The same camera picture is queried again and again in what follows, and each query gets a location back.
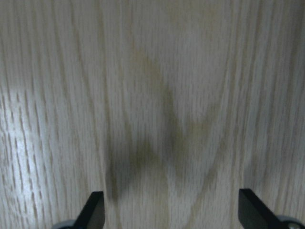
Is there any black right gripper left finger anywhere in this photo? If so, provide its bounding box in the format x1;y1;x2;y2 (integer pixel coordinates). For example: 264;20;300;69
72;191;105;229

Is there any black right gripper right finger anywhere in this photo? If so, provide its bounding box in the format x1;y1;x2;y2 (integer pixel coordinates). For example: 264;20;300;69
238;188;286;229

